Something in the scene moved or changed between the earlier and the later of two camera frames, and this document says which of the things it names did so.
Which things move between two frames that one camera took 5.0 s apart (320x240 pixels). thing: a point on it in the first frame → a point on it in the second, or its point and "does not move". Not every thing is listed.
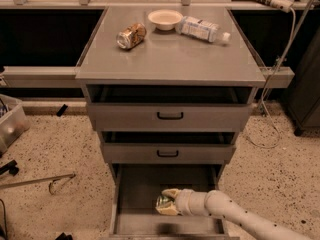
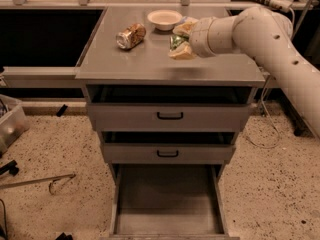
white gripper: x=184 y=201 → x=202 y=37
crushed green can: x=164 y=201 → x=177 y=39
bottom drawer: x=135 y=188 does not move
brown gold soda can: x=132 y=36 does not move
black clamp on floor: x=10 y=166 does not move
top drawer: x=170 y=107 does not move
